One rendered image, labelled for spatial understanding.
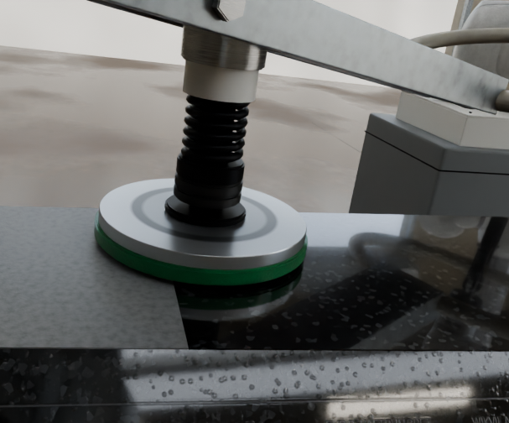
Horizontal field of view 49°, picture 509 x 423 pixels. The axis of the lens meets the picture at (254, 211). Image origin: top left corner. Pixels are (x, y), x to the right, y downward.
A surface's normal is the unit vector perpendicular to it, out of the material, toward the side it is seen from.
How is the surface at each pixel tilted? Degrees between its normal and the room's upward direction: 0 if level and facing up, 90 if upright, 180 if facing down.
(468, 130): 90
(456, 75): 90
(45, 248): 0
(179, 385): 45
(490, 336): 0
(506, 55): 92
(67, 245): 0
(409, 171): 90
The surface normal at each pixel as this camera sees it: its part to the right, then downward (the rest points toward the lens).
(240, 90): 0.56, 0.36
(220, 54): 0.01, 0.35
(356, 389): 0.23, -0.40
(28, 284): 0.14, -0.93
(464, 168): 0.29, 0.37
